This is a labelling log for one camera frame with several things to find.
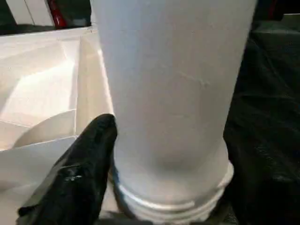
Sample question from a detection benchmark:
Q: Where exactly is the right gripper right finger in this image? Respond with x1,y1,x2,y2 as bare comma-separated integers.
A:
225,131,300,225

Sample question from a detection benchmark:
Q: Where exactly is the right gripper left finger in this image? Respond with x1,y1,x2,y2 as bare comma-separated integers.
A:
17,113,118,225

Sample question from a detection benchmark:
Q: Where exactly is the white plastic table leg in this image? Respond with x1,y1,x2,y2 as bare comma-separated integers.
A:
90,0,258,223

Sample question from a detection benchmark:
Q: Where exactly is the white cabinet with glass doors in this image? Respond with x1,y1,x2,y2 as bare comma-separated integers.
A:
9,0,54,26

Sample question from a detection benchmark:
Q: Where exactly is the black work mat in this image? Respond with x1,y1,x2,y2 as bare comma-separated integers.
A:
0,14,300,225

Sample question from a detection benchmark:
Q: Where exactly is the white plastic table top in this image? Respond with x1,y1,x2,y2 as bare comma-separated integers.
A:
0,25,118,211

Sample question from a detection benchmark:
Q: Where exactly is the red toy figure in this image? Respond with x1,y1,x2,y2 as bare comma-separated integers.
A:
48,0,67,26

